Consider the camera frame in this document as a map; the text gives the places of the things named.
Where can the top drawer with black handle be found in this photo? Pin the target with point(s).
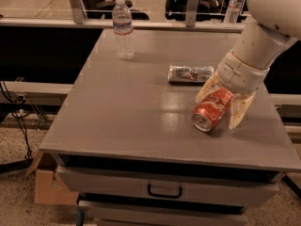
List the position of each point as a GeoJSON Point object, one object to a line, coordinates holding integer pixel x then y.
{"type": "Point", "coordinates": [166, 187]}

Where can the silver soda can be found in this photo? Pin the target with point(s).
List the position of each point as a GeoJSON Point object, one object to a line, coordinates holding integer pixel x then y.
{"type": "Point", "coordinates": [189, 74]}

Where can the brown cardboard box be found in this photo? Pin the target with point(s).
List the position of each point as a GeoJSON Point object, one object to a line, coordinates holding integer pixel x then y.
{"type": "Point", "coordinates": [49, 187]}

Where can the lower grey drawer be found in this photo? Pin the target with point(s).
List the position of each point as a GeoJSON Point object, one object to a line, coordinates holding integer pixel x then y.
{"type": "Point", "coordinates": [113, 214]}

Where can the grey drawer cabinet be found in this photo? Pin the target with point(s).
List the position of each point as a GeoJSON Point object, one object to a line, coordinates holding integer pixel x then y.
{"type": "Point", "coordinates": [125, 115]}

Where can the red coke can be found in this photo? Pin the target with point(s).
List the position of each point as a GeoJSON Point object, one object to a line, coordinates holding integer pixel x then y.
{"type": "Point", "coordinates": [210, 111]}

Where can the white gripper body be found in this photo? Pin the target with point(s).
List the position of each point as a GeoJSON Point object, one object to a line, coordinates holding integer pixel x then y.
{"type": "Point", "coordinates": [241, 73]}

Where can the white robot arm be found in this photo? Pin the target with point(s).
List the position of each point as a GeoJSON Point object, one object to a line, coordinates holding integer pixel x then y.
{"type": "Point", "coordinates": [274, 27]}

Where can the clear water bottle in background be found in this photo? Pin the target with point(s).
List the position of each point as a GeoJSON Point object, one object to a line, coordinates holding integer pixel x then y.
{"type": "Point", "coordinates": [233, 11]}

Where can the metal railing frame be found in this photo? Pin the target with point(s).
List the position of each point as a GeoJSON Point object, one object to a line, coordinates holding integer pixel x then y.
{"type": "Point", "coordinates": [71, 13]}

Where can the clear water bottle on table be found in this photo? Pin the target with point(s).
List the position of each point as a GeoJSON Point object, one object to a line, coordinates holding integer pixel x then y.
{"type": "Point", "coordinates": [123, 30]}

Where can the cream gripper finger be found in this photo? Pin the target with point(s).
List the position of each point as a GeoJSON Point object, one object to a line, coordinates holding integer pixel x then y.
{"type": "Point", "coordinates": [211, 85]}
{"type": "Point", "coordinates": [239, 105]}

